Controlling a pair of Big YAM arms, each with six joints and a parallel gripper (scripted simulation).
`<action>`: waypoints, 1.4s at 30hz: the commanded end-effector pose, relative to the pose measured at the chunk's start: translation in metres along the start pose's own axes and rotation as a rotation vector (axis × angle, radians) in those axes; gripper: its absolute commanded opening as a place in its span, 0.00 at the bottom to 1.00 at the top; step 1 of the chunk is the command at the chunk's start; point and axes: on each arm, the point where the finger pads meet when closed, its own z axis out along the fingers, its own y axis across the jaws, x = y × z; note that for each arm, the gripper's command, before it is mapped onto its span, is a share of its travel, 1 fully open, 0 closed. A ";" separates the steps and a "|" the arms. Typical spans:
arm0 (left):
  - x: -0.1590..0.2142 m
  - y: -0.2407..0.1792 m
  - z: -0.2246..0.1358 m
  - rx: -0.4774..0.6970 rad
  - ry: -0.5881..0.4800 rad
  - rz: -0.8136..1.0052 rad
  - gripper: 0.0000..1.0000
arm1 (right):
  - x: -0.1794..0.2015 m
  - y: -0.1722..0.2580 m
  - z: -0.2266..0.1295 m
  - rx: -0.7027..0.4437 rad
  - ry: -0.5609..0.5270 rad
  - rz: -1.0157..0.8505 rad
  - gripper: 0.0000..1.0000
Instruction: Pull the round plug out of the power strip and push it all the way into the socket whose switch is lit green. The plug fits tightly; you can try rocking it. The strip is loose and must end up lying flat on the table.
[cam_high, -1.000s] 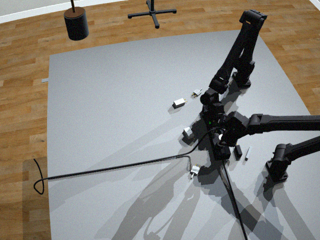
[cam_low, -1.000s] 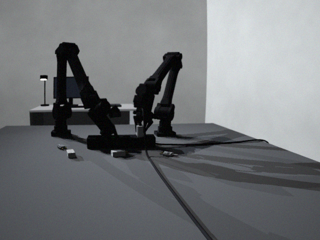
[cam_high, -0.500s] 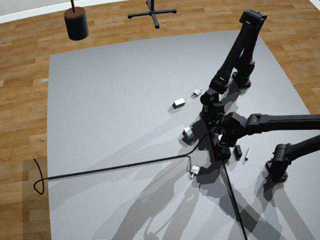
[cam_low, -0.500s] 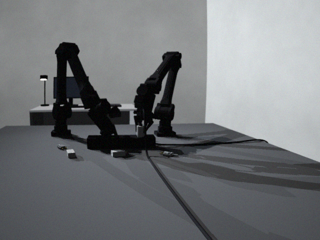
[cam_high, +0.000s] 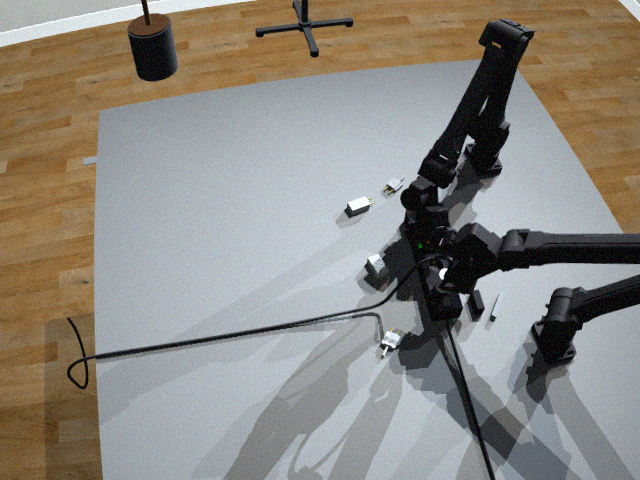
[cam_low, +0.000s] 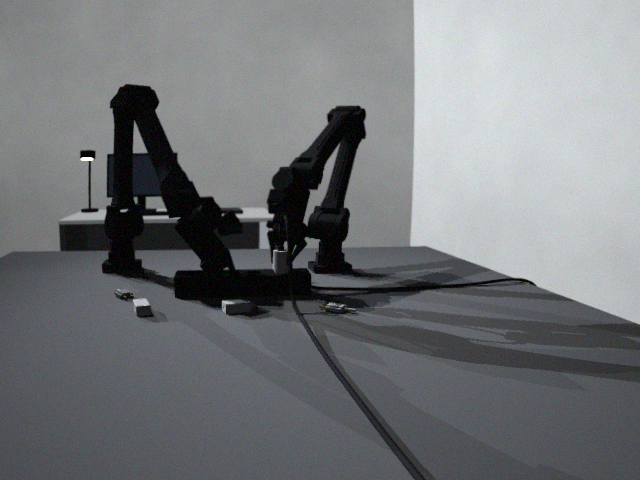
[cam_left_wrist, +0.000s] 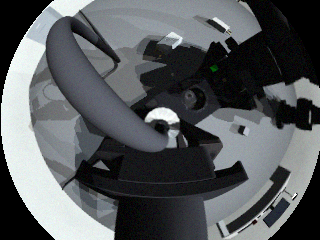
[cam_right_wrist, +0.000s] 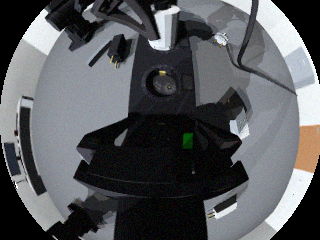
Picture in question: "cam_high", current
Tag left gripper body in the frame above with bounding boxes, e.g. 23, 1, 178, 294
448, 258, 488, 295

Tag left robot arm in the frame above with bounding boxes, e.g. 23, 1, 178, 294
438, 222, 640, 364

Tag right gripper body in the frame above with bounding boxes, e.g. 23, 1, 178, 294
405, 202, 453, 236

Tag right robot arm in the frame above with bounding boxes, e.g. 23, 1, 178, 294
400, 19, 535, 234

